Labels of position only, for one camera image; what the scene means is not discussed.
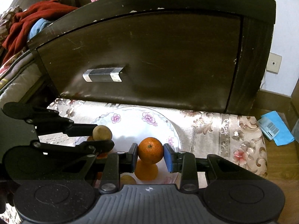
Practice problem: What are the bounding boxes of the dark wooden nightstand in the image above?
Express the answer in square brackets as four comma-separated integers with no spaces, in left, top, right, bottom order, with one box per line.
[28,0,276,115]

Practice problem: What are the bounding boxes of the tan longan front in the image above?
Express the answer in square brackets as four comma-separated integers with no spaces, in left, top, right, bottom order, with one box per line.
[120,175,136,185]

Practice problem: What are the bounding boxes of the blue package on floor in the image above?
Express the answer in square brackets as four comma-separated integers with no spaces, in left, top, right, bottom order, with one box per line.
[258,111,295,146]

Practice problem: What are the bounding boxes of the patterned quilt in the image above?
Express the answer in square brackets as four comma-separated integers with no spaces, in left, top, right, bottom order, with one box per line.
[0,6,22,45]

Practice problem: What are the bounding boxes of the white floral porcelain plate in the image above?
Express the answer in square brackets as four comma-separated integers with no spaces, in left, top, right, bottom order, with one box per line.
[73,106,184,185]

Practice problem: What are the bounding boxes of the blue garment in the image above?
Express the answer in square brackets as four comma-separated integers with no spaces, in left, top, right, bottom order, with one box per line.
[27,18,52,40]

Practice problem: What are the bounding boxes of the tan longan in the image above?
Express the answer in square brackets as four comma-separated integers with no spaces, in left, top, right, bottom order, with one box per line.
[120,175,136,185]
[92,125,112,141]

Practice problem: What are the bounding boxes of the grey mattress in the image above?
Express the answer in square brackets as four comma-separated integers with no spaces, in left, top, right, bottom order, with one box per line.
[1,51,43,107]

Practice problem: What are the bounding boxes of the red garment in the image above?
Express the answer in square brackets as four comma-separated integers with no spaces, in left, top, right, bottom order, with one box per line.
[2,0,77,63]

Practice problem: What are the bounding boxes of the silver black drawer handle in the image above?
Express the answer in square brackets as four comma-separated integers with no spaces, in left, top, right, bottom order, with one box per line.
[83,67,123,83]

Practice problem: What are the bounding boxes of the wall power socket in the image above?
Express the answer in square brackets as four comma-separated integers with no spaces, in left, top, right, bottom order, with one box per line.
[266,53,282,74]

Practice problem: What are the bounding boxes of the tan longan back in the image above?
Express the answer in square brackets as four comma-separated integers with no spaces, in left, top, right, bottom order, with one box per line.
[92,125,112,141]

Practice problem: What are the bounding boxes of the orange mandarin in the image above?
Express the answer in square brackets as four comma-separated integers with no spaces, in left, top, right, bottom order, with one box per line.
[138,137,164,165]
[87,136,94,141]

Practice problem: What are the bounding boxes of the oval red tomato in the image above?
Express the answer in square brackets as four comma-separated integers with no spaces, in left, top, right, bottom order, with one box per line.
[96,152,110,159]

